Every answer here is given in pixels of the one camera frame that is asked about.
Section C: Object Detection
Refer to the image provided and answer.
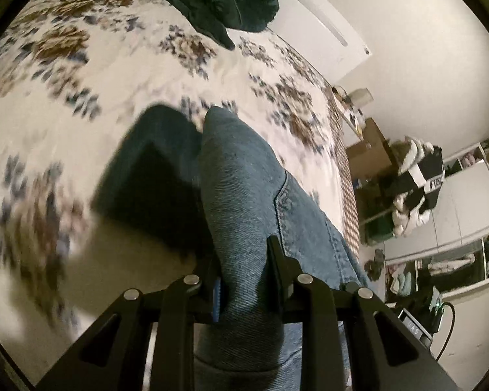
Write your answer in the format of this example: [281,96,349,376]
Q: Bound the white wardrobe cabinet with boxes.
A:
[382,143,489,388]

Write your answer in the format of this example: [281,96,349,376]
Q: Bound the black and white jacket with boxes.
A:
[380,136,445,237]

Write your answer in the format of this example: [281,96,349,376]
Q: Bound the blue denim pants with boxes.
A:
[93,105,367,390]

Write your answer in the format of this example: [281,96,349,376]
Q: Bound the floral fleece bed blanket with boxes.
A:
[0,0,359,385]

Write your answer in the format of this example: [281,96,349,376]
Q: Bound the flat cardboard box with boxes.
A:
[346,117,396,180]

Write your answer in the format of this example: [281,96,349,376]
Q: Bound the black cable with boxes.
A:
[434,300,456,361]

